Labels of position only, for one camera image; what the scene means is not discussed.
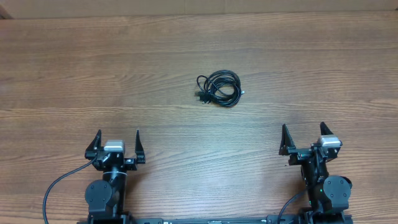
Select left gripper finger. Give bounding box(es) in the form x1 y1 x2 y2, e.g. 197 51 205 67
135 130 146 164
85 129 101 159

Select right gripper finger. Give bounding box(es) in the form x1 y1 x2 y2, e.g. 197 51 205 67
279 124 296 156
320 121 333 136

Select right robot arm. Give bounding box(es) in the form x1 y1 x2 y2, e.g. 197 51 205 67
277 122 353 223

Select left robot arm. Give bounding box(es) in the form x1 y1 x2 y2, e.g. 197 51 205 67
85 131 146 223

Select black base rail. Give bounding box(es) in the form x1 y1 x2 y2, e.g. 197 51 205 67
76 213 354 224

